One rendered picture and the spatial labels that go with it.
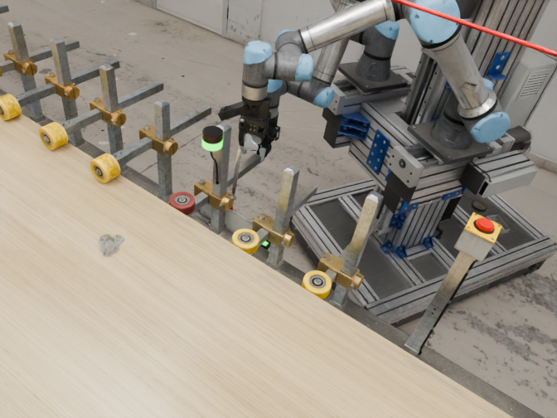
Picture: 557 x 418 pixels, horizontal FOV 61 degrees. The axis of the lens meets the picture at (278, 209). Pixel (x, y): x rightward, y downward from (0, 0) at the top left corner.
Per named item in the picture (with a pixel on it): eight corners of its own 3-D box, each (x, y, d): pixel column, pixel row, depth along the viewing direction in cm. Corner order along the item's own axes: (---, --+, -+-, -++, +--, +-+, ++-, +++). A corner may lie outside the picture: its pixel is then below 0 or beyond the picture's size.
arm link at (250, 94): (238, 85, 133) (247, 73, 139) (237, 99, 136) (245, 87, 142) (263, 90, 132) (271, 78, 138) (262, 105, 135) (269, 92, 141)
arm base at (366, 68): (375, 63, 208) (381, 41, 201) (396, 79, 199) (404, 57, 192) (347, 66, 202) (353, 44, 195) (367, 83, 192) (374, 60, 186)
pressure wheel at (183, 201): (181, 212, 158) (181, 186, 151) (200, 223, 156) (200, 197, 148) (165, 225, 153) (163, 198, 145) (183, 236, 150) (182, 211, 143)
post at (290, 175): (270, 270, 166) (290, 162, 134) (278, 275, 165) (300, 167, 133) (264, 276, 164) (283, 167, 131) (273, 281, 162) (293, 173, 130)
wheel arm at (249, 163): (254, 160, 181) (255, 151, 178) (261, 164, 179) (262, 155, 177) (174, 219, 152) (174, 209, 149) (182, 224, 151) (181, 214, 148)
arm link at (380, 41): (385, 60, 188) (394, 26, 178) (355, 49, 192) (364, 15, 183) (397, 51, 195) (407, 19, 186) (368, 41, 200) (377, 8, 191)
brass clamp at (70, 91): (59, 84, 185) (56, 71, 181) (82, 96, 180) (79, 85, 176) (45, 89, 180) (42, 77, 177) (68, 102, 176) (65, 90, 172)
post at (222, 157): (215, 231, 173) (222, 119, 141) (223, 236, 172) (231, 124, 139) (210, 236, 171) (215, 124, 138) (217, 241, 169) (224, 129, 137)
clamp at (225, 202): (203, 188, 165) (203, 177, 162) (233, 206, 160) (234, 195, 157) (192, 196, 161) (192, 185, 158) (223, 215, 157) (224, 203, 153)
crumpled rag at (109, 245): (104, 231, 134) (103, 226, 132) (127, 235, 134) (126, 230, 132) (90, 254, 127) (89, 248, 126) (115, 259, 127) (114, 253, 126)
